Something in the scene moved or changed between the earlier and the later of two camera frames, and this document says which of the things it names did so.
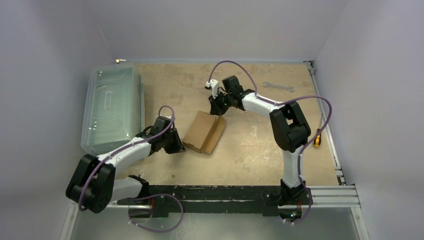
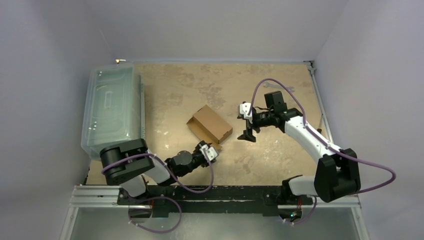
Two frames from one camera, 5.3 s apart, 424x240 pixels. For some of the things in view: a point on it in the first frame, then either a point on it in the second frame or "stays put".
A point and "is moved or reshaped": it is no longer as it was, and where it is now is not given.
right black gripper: [216, 106] to [250, 124]
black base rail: [163, 200] stays put
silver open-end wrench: [290, 89] stays put
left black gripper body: [164, 137] to [197, 154]
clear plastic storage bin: [113, 110] stays put
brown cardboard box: [204, 132] is moved or reshaped
